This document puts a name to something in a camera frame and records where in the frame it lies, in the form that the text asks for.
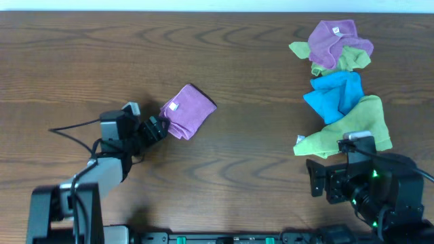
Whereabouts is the small green microfiber cloth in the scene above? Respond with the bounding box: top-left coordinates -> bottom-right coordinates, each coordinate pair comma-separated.
289,41 -> 371,77

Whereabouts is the purple cloth with tag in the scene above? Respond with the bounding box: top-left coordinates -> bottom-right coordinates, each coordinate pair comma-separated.
308,20 -> 374,69

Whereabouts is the pink purple microfiber cloth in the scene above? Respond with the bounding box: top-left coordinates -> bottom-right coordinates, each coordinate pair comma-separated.
159,84 -> 217,140

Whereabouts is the large green microfiber cloth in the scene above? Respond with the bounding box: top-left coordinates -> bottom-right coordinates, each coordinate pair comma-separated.
292,95 -> 393,159

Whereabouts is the blue microfiber cloth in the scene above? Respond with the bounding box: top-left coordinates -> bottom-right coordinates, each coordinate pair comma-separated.
303,71 -> 364,125

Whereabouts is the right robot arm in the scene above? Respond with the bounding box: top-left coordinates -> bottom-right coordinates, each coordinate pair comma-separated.
306,131 -> 433,243

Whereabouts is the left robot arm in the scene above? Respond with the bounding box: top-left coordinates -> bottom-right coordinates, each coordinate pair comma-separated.
26,111 -> 170,243

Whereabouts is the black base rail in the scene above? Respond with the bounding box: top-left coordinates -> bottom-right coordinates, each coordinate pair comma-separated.
101,224 -> 374,244

